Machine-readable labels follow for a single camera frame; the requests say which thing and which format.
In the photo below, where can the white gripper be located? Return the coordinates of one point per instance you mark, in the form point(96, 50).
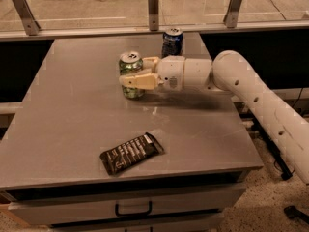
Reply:
point(171, 72)

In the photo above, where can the green soda can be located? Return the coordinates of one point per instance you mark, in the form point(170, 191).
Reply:
point(131, 62)

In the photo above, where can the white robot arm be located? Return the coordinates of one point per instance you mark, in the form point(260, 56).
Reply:
point(231, 72)

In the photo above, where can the blue soda can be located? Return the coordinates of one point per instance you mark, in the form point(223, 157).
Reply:
point(172, 42)

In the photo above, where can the black snack bar wrapper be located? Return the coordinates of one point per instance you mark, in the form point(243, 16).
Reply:
point(130, 153)

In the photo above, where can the grey drawer cabinet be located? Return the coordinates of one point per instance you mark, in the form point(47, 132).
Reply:
point(50, 169)

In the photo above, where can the black stand leg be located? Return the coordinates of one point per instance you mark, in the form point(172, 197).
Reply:
point(279, 164)

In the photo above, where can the black floor foot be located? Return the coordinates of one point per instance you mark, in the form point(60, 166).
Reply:
point(293, 212)

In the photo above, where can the middle metal railing bracket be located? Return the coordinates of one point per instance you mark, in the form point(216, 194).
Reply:
point(153, 7)

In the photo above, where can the metal railing bracket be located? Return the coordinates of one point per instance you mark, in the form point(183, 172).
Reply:
point(231, 17)
point(153, 7)
point(30, 25)

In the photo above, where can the right metal railing bracket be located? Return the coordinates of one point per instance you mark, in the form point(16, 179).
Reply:
point(231, 17)

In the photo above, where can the left metal railing bracket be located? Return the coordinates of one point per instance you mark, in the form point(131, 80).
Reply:
point(30, 25)

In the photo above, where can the black drawer handle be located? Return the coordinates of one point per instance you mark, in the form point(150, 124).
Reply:
point(133, 210)

